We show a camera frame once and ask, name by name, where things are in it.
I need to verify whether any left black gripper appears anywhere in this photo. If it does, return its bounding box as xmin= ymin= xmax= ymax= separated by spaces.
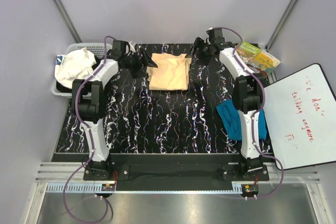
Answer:
xmin=122 ymin=47 xmax=156 ymax=78

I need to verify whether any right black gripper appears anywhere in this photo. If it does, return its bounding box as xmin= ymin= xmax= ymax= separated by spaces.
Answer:
xmin=184 ymin=37 xmax=213 ymax=67

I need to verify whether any peach t shirt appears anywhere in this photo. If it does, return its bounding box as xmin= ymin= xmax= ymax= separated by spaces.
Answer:
xmin=147 ymin=53 xmax=192 ymax=91

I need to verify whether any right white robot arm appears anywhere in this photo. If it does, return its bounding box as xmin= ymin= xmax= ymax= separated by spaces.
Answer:
xmin=187 ymin=27 xmax=265 ymax=180

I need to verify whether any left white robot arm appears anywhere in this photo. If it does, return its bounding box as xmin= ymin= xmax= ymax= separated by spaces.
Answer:
xmin=71 ymin=40 xmax=157 ymax=180

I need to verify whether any grey plastic basket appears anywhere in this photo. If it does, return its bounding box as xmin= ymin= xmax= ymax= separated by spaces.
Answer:
xmin=51 ymin=42 xmax=105 ymax=99

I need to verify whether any green picture book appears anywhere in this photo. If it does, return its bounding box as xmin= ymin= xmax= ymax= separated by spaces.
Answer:
xmin=236 ymin=41 xmax=261 ymax=64

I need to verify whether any white t shirt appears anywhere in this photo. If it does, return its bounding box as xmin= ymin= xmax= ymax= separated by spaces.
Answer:
xmin=55 ymin=48 xmax=97 ymax=89

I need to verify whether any yellow picture book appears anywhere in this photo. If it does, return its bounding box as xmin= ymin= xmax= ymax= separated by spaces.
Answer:
xmin=247 ymin=50 xmax=281 ymax=78

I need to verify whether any blue folded t shirt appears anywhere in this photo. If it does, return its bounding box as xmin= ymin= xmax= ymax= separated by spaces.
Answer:
xmin=216 ymin=100 xmax=267 ymax=141

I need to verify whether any black t shirt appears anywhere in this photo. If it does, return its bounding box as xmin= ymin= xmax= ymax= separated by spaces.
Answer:
xmin=55 ymin=55 xmax=101 ymax=93

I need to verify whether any white whiteboard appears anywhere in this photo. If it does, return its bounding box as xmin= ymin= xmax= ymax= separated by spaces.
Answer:
xmin=264 ymin=63 xmax=335 ymax=170

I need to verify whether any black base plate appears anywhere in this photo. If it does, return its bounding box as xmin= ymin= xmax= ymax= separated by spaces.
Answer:
xmin=83 ymin=154 xmax=269 ymax=193

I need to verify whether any aluminium frame rail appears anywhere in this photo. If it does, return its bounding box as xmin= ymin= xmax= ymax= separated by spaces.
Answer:
xmin=35 ymin=162 xmax=320 ymax=194

